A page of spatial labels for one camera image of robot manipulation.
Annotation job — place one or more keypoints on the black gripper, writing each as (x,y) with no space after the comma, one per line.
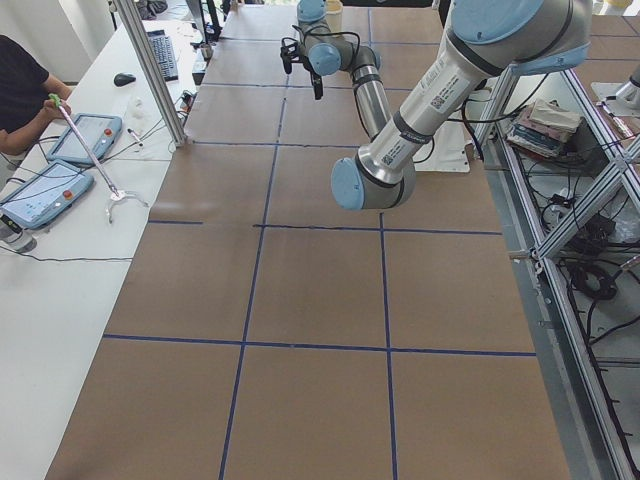
(315,80)

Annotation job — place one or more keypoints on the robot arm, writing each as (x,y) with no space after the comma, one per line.
(322,52)
(483,38)

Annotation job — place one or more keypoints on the black computer keyboard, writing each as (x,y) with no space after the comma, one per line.
(163,51)

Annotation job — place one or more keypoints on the crumpled white tissue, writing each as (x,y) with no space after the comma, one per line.
(136,109)

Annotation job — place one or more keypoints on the black marker pen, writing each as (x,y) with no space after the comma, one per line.
(138,141)

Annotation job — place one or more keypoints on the black computer mouse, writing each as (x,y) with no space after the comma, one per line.
(123,79)

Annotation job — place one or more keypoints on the teach pendant with red button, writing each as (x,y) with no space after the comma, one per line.
(100,133)

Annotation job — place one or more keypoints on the metal reacher grabber tool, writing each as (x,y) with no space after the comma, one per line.
(117,195)

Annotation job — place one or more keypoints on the stack of books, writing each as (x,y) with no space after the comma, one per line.
(543,128)

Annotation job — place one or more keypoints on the person in black shirt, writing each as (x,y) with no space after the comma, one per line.
(26,108)

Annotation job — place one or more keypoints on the aluminium frame post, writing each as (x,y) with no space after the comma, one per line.
(144,52)

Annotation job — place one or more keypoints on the aluminium side frame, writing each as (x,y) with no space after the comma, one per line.
(573,228)

